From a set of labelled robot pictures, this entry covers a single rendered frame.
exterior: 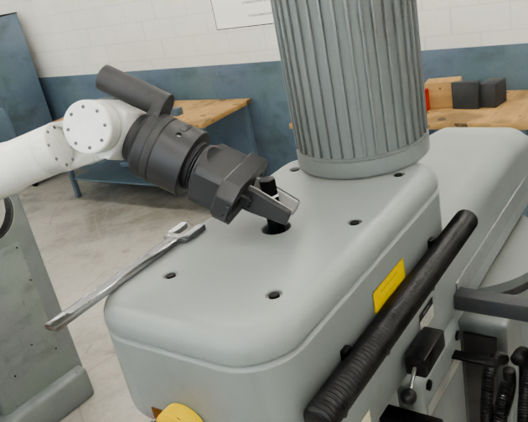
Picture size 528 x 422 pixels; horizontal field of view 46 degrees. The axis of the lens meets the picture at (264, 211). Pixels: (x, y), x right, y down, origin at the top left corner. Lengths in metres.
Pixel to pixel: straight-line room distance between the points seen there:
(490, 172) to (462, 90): 3.40
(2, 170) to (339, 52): 0.46
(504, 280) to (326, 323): 0.65
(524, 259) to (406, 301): 0.59
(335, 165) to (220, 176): 0.21
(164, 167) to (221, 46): 5.48
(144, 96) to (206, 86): 5.68
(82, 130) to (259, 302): 0.31
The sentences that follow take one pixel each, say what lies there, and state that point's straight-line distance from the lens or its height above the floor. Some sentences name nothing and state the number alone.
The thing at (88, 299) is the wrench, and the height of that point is 1.90.
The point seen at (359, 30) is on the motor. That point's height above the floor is 2.09.
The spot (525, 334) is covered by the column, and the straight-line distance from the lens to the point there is 1.33.
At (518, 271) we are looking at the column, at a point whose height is 1.56.
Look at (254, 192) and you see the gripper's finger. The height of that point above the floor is 1.95.
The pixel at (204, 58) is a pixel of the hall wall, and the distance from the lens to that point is 6.40.
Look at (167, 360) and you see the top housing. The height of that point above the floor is 1.85.
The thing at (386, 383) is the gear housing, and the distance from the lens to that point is 0.85.
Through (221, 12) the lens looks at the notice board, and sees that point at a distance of 6.14.
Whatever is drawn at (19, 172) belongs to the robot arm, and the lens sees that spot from 0.88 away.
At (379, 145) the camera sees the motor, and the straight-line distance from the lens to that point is 0.88.
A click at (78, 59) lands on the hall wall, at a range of 7.75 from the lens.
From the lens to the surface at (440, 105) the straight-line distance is 4.75.
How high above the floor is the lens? 2.22
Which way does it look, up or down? 23 degrees down
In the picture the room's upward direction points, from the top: 12 degrees counter-clockwise
